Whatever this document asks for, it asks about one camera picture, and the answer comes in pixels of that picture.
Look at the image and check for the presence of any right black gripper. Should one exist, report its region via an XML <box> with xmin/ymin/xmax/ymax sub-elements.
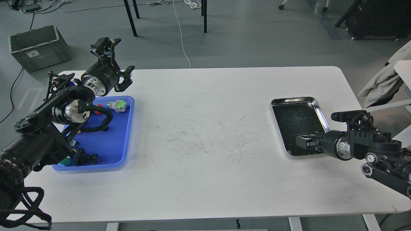
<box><xmin>296</xmin><ymin>131</ymin><xmax>352</xmax><ymax>161</ymax></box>

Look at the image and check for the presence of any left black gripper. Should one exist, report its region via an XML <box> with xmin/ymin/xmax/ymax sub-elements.
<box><xmin>81</xmin><ymin>38</ymin><xmax>135</xmax><ymax>96</ymax></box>

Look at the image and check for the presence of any black industrial part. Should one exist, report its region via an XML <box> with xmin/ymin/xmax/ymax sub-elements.
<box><xmin>74</xmin><ymin>148</ymin><xmax>99</xmax><ymax>166</ymax></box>

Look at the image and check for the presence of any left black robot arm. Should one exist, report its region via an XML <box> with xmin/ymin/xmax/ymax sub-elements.
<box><xmin>0</xmin><ymin>38</ymin><xmax>135</xmax><ymax>230</ymax></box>

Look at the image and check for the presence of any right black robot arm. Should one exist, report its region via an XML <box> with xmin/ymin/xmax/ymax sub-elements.
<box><xmin>295</xmin><ymin>110</ymin><xmax>411</xmax><ymax>198</ymax></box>

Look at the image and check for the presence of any green grey connector part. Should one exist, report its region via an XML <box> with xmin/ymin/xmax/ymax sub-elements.
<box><xmin>107</xmin><ymin>100</ymin><xmax>128</xmax><ymax>113</ymax></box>

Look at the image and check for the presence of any silver metal tray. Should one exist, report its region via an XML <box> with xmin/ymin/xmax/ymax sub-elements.
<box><xmin>271</xmin><ymin>97</ymin><xmax>330</xmax><ymax>157</ymax></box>

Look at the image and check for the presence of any black table leg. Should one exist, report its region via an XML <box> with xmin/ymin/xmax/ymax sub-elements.
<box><xmin>200</xmin><ymin>0</ymin><xmax>207</xmax><ymax>33</ymax></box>
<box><xmin>123</xmin><ymin>0</ymin><xmax>140</xmax><ymax>38</ymax></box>

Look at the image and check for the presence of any grey plastic crate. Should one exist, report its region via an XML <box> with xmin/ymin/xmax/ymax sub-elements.
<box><xmin>9</xmin><ymin>25</ymin><xmax>72</xmax><ymax>73</ymax></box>

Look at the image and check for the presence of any blue plastic tray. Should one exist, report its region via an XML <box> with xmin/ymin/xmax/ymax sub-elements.
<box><xmin>52</xmin><ymin>96</ymin><xmax>135</xmax><ymax>171</ymax></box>

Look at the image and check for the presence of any black table leg right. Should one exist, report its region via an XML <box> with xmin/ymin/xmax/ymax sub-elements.
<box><xmin>200</xmin><ymin>0</ymin><xmax>207</xmax><ymax>33</ymax></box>

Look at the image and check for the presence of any black equipment case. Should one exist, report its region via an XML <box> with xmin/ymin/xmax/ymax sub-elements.
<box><xmin>335</xmin><ymin>0</ymin><xmax>411</xmax><ymax>40</ymax></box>

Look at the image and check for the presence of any black floor cable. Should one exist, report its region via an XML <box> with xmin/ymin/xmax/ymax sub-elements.
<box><xmin>0</xmin><ymin>0</ymin><xmax>65</xmax><ymax>124</ymax></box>

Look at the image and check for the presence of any white cable on floor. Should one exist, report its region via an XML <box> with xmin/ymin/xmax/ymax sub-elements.
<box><xmin>147</xmin><ymin>0</ymin><xmax>202</xmax><ymax>69</ymax></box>

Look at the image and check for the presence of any green push button switch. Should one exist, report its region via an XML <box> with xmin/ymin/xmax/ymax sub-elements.
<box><xmin>59</xmin><ymin>150</ymin><xmax>77</xmax><ymax>167</ymax></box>

